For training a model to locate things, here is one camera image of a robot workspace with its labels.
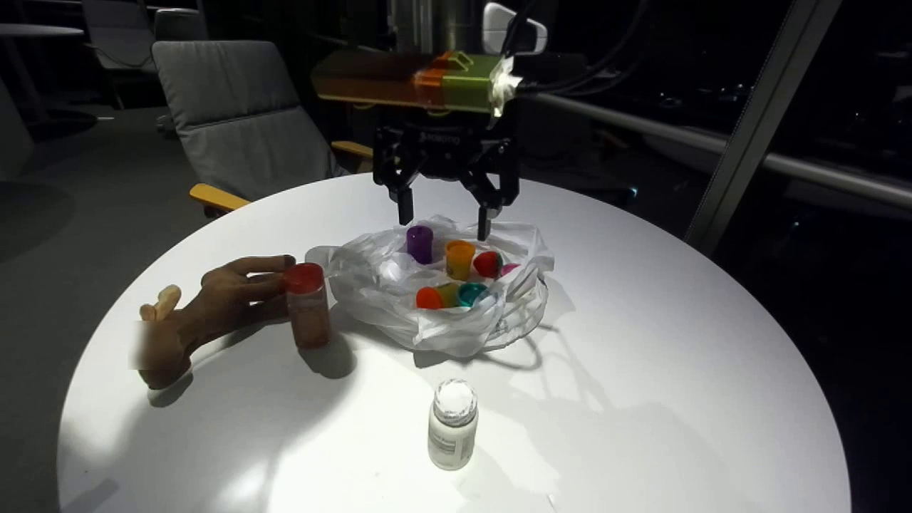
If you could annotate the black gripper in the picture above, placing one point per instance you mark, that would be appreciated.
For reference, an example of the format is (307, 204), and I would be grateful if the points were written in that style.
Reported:
(446, 142)

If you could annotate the purple lid dough cup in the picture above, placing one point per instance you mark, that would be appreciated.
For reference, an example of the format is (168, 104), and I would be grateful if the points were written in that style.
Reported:
(421, 242)

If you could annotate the yellow lid dough cup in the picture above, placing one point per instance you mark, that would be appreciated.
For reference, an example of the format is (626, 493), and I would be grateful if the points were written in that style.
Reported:
(459, 256)

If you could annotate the red lid spice jar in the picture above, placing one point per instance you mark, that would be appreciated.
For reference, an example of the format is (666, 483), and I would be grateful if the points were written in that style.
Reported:
(309, 309)

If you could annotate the white pill bottle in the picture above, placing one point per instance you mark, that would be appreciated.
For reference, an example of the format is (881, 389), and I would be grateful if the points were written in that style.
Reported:
(451, 429)

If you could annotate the brown plush toy animal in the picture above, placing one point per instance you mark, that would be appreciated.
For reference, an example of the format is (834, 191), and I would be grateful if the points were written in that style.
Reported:
(204, 313)

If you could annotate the white plastic bag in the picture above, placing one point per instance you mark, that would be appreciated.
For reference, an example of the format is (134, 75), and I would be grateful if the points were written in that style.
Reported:
(381, 295)

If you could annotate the green lid dough cup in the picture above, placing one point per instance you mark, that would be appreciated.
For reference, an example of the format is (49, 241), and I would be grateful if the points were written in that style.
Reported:
(449, 295)

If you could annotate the teal lid dough cup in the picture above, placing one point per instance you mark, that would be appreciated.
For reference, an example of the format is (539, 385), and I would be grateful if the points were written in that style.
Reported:
(472, 295)

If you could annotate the grey upholstered chair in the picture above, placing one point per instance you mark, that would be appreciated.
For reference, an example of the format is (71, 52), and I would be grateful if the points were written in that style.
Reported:
(238, 104)

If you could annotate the dark background chair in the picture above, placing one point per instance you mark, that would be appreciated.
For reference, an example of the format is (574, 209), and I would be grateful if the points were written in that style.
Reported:
(118, 33)

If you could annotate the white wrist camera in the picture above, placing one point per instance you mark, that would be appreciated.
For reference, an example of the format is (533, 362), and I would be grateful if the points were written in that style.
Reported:
(515, 25)

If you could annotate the grey window rail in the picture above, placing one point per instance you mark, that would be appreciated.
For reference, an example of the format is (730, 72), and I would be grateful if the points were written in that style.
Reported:
(760, 157)

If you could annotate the grey window post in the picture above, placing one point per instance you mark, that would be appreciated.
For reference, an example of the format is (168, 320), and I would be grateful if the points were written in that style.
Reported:
(760, 122)

